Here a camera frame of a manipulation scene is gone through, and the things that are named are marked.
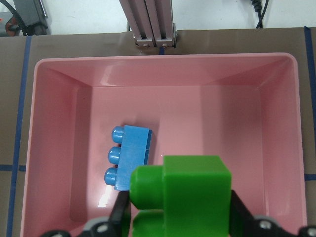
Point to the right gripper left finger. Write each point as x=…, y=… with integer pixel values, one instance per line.
x=117, y=224

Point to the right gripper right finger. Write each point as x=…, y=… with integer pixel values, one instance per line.
x=243, y=224

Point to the green toy block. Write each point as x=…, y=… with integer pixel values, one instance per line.
x=185, y=196

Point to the blue toy block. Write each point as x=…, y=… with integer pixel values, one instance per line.
x=131, y=152

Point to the pink plastic box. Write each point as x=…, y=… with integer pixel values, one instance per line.
x=242, y=107

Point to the aluminium frame post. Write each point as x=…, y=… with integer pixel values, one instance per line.
x=151, y=22

